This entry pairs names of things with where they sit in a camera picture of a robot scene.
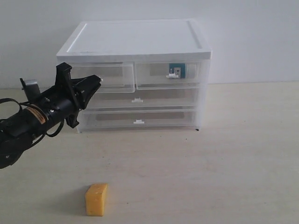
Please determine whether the white plastic drawer cabinet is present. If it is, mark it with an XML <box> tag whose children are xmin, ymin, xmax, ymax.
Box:
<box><xmin>57</xmin><ymin>19</ymin><xmax>212</xmax><ymax>133</ymax></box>

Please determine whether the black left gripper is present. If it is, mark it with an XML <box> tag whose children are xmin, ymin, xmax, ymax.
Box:
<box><xmin>38</xmin><ymin>63</ymin><xmax>101</xmax><ymax>128</ymax></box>

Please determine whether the clear bottom wide drawer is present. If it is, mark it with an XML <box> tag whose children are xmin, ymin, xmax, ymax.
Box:
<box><xmin>78</xmin><ymin>109</ymin><xmax>199</xmax><ymax>132</ymax></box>

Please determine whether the clear middle wide drawer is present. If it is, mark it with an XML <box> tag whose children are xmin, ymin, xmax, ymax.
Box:
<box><xmin>87</xmin><ymin>89</ymin><xmax>199</xmax><ymax>110</ymax></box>

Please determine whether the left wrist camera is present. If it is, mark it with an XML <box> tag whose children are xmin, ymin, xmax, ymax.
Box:
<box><xmin>20</xmin><ymin>78</ymin><xmax>40</xmax><ymax>101</ymax></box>

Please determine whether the clear wide drawer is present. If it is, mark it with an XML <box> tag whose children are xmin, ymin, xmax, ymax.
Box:
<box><xmin>78</xmin><ymin>109</ymin><xmax>199</xmax><ymax>132</ymax></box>
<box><xmin>87</xmin><ymin>89</ymin><xmax>199</xmax><ymax>110</ymax></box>

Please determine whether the white capped teal bottle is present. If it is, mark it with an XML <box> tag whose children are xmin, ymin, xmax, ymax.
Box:
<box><xmin>166</xmin><ymin>63</ymin><xmax>197</xmax><ymax>79</ymax></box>

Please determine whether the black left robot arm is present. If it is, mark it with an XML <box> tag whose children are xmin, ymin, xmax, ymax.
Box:
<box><xmin>0</xmin><ymin>63</ymin><xmax>102</xmax><ymax>168</ymax></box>

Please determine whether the yellow sponge block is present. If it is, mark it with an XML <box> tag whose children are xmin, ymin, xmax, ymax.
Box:
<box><xmin>85</xmin><ymin>183</ymin><xmax>108</xmax><ymax>217</ymax></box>

